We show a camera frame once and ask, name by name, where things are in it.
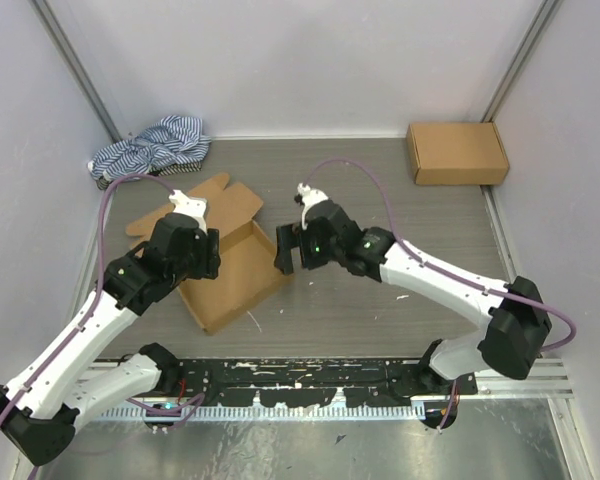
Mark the brown cardboard box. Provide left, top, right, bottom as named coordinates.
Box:
left=124, top=171, right=294, bottom=336
left=406, top=122, right=510, bottom=186

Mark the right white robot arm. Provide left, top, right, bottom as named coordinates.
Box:
left=274, top=200, right=552, bottom=395

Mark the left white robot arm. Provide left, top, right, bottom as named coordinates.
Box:
left=0, top=212, right=220, bottom=467

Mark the folded brown cardboard box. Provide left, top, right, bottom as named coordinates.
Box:
left=406, top=122, right=510, bottom=186

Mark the blue striped cloth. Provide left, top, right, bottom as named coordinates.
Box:
left=87, top=115, right=212, bottom=190

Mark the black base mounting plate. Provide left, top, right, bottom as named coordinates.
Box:
left=140, top=358, right=477, bottom=408

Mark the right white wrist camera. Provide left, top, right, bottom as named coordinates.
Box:
left=297, top=183, right=329, bottom=230

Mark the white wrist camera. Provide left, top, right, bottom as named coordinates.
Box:
left=297, top=183, right=329, bottom=230
left=169, top=190, right=208, bottom=233

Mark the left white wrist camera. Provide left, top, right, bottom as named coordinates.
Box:
left=169, top=190, right=208, bottom=233

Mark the slotted cable duct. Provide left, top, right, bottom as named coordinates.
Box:
left=89, top=403, right=427, bottom=422

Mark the aluminium front rail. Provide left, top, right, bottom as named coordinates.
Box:
left=79, top=357, right=574, bottom=402

